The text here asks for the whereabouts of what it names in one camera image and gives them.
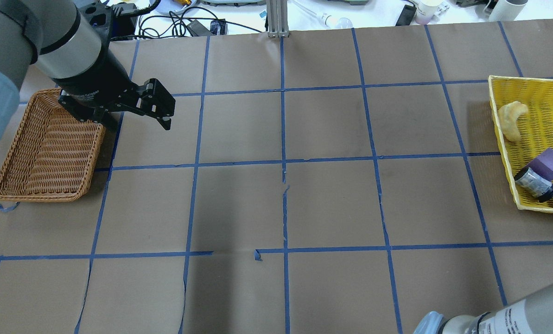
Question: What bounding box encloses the black power adapter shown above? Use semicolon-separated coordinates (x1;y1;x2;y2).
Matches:
395;5;417;26

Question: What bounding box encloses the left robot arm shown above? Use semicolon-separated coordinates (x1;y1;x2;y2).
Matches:
0;0;175;140

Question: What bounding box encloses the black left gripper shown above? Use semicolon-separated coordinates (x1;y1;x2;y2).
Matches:
54;47;175;131

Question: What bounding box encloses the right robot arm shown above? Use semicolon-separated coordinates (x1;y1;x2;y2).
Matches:
414;283;553;334

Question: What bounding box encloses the white purple cup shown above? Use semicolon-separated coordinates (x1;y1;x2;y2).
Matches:
414;0;443;25

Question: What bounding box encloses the purple foam block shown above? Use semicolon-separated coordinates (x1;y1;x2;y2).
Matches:
526;147;553;181

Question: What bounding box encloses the small dark can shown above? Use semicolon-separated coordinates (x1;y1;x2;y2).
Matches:
514;167;553;203

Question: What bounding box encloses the yellow toy banana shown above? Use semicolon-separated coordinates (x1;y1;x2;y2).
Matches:
497;101;529;142

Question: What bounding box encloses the yellow plastic basket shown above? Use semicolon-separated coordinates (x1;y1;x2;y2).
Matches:
488;75;553;214

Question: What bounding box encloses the aluminium frame post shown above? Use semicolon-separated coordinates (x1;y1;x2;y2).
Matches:
266;0;290;38

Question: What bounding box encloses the light bulb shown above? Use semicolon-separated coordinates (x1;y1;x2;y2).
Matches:
291;0;353;29

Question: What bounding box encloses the brown wicker basket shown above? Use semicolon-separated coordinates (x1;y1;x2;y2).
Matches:
0;88;106;203

